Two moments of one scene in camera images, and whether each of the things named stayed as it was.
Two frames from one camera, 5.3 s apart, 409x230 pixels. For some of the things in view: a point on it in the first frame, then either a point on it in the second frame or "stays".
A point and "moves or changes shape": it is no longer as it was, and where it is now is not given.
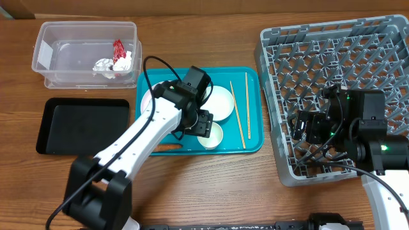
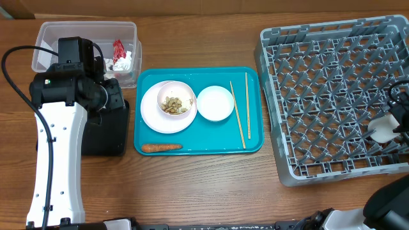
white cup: x=215 y=138 moves or changes shape
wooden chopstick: x=249 y=137 stays
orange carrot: x=167 y=146 stays
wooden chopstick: x=237 y=115 stays
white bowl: x=220 y=103 stays
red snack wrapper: x=119 y=50 stays
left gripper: x=204 y=126 to x=117 y=101
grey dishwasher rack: x=297 y=62 stays
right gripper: x=314 y=122 to x=400 y=109
